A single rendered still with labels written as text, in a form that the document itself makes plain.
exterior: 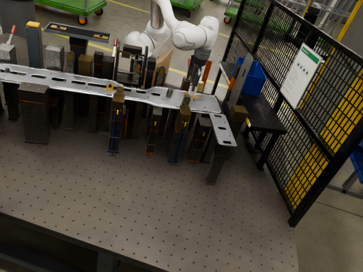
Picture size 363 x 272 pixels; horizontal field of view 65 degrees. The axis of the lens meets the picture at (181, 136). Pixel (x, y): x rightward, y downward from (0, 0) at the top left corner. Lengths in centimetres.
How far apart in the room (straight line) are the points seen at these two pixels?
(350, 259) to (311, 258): 36
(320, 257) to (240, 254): 133
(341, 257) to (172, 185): 170
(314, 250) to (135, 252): 173
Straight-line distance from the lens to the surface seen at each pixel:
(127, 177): 155
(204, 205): 152
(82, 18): 570
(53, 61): 181
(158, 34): 229
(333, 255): 277
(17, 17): 455
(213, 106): 172
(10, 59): 190
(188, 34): 139
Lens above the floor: 181
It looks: 36 degrees down
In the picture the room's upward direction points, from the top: 16 degrees clockwise
